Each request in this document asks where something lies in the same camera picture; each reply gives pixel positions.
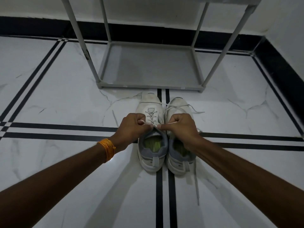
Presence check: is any white shoelace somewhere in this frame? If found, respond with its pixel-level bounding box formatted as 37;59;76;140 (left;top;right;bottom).
139;108;178;128
163;104;205;134

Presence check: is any orange thread wristband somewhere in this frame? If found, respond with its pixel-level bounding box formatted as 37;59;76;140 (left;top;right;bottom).
97;138;116;163

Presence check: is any white grey sneaker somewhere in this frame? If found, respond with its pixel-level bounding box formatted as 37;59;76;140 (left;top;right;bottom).
135;92;169;173
164;97;199;176

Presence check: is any person's right forearm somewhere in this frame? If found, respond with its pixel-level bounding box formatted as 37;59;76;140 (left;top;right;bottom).
194;136;304;228

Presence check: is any person's right hand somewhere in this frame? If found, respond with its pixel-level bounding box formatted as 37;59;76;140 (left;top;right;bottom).
157;113;203;153

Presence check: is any person's left forearm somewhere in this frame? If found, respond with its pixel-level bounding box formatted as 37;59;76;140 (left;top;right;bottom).
0;143;108;228

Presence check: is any grey metal shoe rack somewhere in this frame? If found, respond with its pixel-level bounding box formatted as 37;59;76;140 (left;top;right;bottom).
59;0;263;93

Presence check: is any person's left hand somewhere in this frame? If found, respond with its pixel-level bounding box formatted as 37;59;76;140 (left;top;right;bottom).
110;113;154;154

